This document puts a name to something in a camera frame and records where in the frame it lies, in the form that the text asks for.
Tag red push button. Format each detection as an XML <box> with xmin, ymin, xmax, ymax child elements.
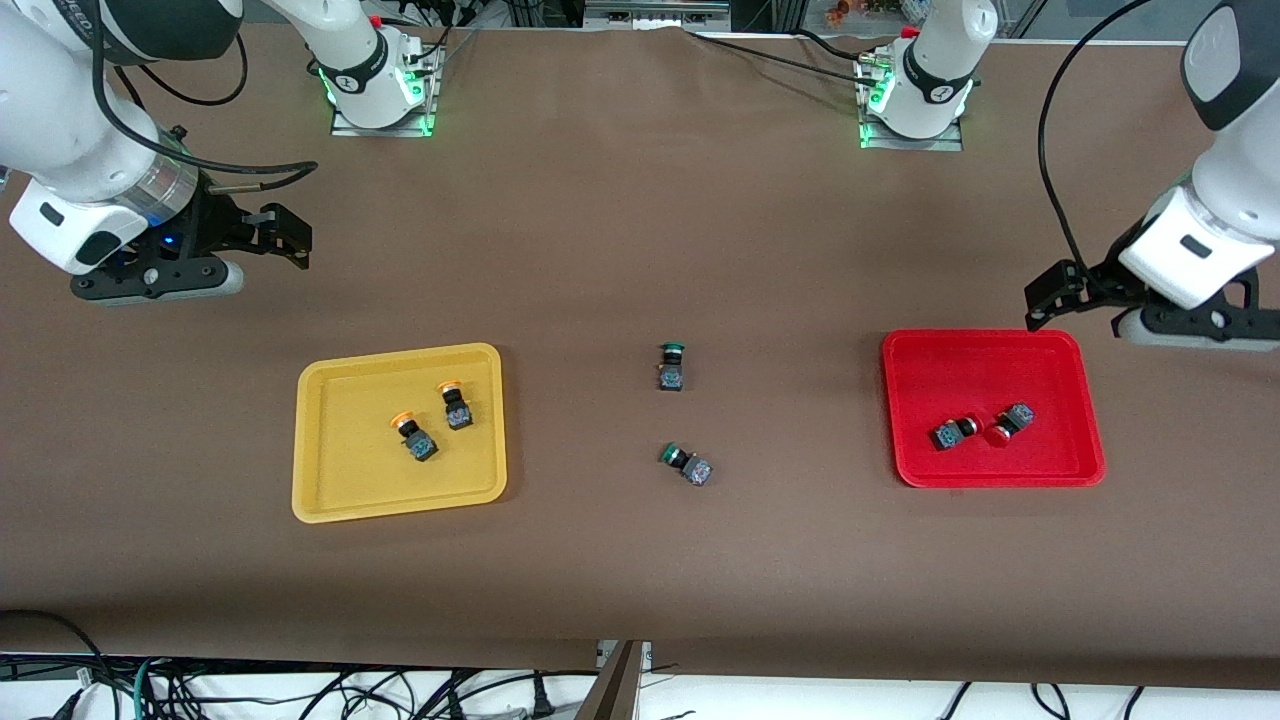
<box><xmin>932</xmin><ymin>414</ymin><xmax>988</xmax><ymax>452</ymax></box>
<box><xmin>984</xmin><ymin>402</ymin><xmax>1037</xmax><ymax>449</ymax></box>

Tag yellow push button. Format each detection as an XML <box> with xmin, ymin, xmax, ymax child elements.
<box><xmin>388</xmin><ymin>410</ymin><xmax>440</xmax><ymax>464</ymax></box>
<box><xmin>436</xmin><ymin>380</ymin><xmax>475</xmax><ymax>432</ymax></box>

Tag red plastic tray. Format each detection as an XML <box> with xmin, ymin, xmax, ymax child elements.
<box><xmin>881</xmin><ymin>329</ymin><xmax>1107</xmax><ymax>489</ymax></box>

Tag yellow plastic tray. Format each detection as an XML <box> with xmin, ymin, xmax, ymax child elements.
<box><xmin>291</xmin><ymin>343</ymin><xmax>509</xmax><ymax>524</ymax></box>

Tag brown table cloth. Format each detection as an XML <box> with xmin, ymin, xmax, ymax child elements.
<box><xmin>0</xmin><ymin>22</ymin><xmax>1280</xmax><ymax>691</ymax></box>

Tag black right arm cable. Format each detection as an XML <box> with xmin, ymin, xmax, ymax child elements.
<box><xmin>92</xmin><ymin>0</ymin><xmax>320</xmax><ymax>193</ymax></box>

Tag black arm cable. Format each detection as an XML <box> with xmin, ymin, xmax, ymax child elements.
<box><xmin>92</xmin><ymin>0</ymin><xmax>320</xmax><ymax>193</ymax></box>
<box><xmin>1037</xmin><ymin>0</ymin><xmax>1153</xmax><ymax>276</ymax></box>

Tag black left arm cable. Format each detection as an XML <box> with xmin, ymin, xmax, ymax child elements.
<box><xmin>1037</xmin><ymin>0</ymin><xmax>1153</xmax><ymax>276</ymax></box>

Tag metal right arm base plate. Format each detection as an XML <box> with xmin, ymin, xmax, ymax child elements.
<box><xmin>330</xmin><ymin>40</ymin><xmax>443</xmax><ymax>138</ymax></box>

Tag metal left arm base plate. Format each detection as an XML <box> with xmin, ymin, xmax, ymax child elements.
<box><xmin>858</xmin><ymin>55</ymin><xmax>964</xmax><ymax>153</ymax></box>

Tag thin black table cable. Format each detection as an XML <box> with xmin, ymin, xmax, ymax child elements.
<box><xmin>685</xmin><ymin>28</ymin><xmax>886</xmax><ymax>79</ymax></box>

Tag thick black floor cable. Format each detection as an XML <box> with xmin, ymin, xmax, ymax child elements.
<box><xmin>0</xmin><ymin>609</ymin><xmax>106</xmax><ymax>701</ymax></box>

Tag brown wooden post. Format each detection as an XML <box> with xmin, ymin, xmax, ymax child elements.
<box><xmin>578</xmin><ymin>640</ymin><xmax>646</xmax><ymax>720</ymax></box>

